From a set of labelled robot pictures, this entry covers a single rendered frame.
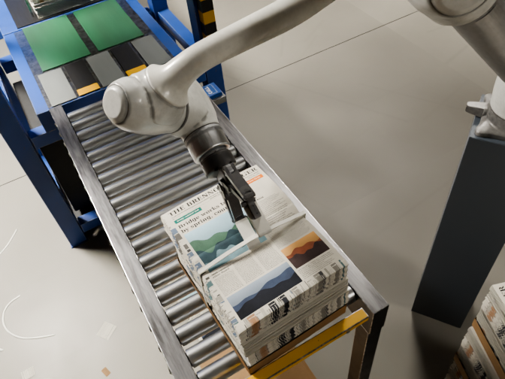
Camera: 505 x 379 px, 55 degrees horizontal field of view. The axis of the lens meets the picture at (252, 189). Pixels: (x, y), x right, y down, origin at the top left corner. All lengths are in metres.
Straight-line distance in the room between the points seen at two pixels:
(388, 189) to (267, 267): 1.60
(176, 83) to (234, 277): 0.43
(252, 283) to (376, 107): 2.15
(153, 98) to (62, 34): 1.61
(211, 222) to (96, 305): 1.30
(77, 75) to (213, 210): 1.18
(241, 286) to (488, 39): 0.66
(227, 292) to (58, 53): 1.60
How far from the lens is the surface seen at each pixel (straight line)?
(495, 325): 1.43
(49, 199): 2.37
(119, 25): 2.48
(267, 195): 1.20
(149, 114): 0.95
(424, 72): 3.41
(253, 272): 1.09
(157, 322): 1.33
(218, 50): 0.94
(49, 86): 2.21
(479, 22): 0.92
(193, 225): 1.18
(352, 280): 1.34
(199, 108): 1.07
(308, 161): 2.73
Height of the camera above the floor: 1.95
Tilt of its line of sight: 49 degrees down
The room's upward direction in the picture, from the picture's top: 7 degrees counter-clockwise
